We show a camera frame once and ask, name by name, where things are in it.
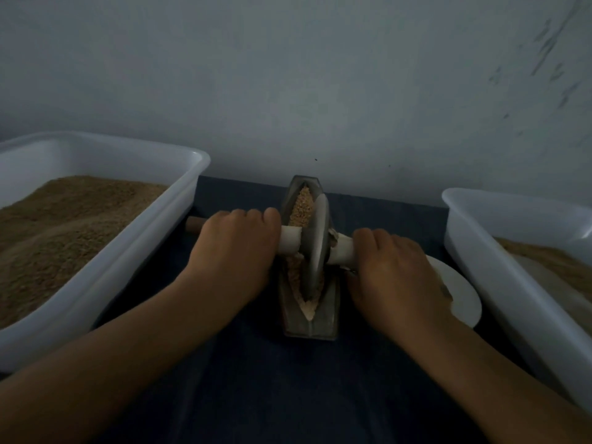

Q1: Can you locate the person's left hand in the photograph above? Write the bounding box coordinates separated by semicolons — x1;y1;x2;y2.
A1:
181;208;282;311

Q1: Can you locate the person's right hand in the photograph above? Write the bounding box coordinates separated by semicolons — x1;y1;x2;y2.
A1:
346;227;454;339

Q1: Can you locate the metal grinding wheel with handle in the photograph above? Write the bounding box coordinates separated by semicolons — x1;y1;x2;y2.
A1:
186;193;358;305

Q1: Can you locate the boat-shaped metal grinding trough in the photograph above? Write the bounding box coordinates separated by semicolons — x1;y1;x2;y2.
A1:
277;175;342;341

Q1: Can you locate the large brown grain heap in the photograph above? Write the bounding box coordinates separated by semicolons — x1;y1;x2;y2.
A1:
495;236;592;302
0;175;168;329

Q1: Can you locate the person's right forearm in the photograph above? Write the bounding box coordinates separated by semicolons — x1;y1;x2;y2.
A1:
405;313;592;444

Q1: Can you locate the person's left forearm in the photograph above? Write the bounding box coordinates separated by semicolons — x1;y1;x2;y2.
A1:
0;284;242;444

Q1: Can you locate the white round plate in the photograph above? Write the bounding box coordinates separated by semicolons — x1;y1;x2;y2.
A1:
425;255;483;329

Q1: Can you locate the white plastic tub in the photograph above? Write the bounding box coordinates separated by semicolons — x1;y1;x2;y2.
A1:
0;132;211;374
441;187;592;413

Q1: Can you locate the dark blue table cloth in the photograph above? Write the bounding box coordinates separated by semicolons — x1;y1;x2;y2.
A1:
0;175;547;444

